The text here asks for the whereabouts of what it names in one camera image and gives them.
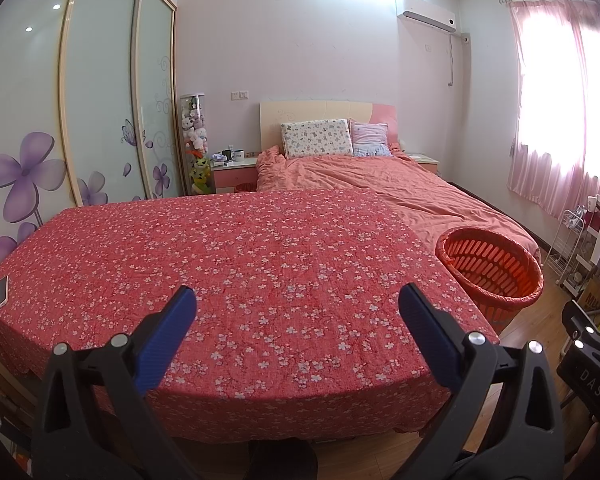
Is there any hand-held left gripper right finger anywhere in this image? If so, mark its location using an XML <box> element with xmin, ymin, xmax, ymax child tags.
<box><xmin>398</xmin><ymin>283</ymin><xmax>566</xmax><ymax>480</ymax></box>

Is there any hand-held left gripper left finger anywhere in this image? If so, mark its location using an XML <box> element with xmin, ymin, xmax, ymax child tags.
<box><xmin>31</xmin><ymin>285</ymin><xmax>198</xmax><ymax>480</ymax></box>

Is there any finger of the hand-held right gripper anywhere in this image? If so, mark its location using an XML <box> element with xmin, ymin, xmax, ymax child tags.
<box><xmin>562</xmin><ymin>300</ymin><xmax>600</xmax><ymax>356</ymax></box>

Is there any orange plastic basket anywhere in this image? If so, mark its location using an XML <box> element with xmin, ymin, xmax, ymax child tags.
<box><xmin>435</xmin><ymin>226</ymin><xmax>544</xmax><ymax>333</ymax></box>

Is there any brown paper bag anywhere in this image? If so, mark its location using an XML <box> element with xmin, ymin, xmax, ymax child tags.
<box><xmin>577</xmin><ymin>277</ymin><xmax>600</xmax><ymax>311</ymax></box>

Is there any red floral tablecloth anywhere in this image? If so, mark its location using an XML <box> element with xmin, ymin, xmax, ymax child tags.
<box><xmin>0</xmin><ymin>189</ymin><xmax>501</xmax><ymax>433</ymax></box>

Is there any bed with coral duvet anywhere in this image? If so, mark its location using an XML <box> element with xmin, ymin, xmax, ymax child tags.
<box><xmin>255</xmin><ymin>145</ymin><xmax>543</xmax><ymax>266</ymax></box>

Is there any pink curtain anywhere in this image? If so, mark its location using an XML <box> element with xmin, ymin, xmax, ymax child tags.
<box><xmin>500</xmin><ymin>0</ymin><xmax>600</xmax><ymax>221</ymax></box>

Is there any pink nightstand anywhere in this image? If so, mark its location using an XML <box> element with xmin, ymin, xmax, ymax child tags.
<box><xmin>411</xmin><ymin>152</ymin><xmax>441</xmax><ymax>176</ymax></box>
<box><xmin>210</xmin><ymin>156</ymin><xmax>259</xmax><ymax>193</ymax></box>

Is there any pink striped pillow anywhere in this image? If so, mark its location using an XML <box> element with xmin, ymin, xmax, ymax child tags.
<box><xmin>349</xmin><ymin>119</ymin><xmax>392</xmax><ymax>158</ymax></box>

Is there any plush toy display tube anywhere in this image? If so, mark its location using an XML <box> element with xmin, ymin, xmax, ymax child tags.
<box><xmin>179</xmin><ymin>92</ymin><xmax>215</xmax><ymax>196</ymax></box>

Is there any floral pillow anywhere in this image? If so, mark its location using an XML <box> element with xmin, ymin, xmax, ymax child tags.
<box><xmin>280</xmin><ymin>119</ymin><xmax>354</xmax><ymax>160</ymax></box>

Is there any beige pink headboard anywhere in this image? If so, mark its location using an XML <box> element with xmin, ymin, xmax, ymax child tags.
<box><xmin>259</xmin><ymin>100</ymin><xmax>400</xmax><ymax>156</ymax></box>

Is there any wardrobe with flower doors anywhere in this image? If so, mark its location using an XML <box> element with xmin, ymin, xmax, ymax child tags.
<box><xmin>0</xmin><ymin>0</ymin><xmax>186</xmax><ymax>271</ymax></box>

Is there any white air conditioner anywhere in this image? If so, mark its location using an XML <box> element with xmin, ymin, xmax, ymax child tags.
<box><xmin>396</xmin><ymin>0</ymin><xmax>458</xmax><ymax>36</ymax></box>

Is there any white wire rack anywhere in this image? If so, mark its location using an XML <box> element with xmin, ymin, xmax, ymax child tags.
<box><xmin>547</xmin><ymin>205</ymin><xmax>588</xmax><ymax>286</ymax></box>

